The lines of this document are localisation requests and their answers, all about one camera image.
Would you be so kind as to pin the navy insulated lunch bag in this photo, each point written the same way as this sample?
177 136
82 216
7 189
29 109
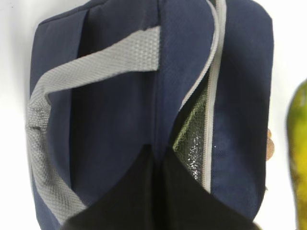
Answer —
111 76

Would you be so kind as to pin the brown bread loaf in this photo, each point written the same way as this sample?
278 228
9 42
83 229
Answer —
270 145

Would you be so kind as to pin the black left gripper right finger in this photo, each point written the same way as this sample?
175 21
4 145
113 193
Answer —
185 205

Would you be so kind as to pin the yellow banana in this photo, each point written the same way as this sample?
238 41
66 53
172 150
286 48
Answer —
296 124

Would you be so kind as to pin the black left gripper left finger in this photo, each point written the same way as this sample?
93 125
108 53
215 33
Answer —
127 205

